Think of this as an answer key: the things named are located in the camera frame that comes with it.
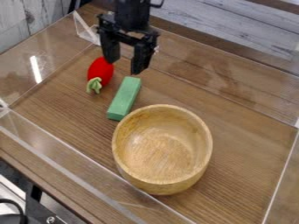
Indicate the wooden bowl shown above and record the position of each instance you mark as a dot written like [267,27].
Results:
[162,147]

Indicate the clear acrylic corner bracket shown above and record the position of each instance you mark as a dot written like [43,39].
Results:
[86,32]

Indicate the green rectangular block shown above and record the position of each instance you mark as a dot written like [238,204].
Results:
[124,98]

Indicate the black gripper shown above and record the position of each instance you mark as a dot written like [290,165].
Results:
[128,18]

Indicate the red plush strawberry toy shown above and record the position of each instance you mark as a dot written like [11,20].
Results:
[100,73]

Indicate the clear acrylic front wall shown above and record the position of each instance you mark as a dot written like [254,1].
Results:
[80,183]

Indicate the black metal table leg bracket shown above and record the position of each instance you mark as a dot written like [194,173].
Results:
[38,214]

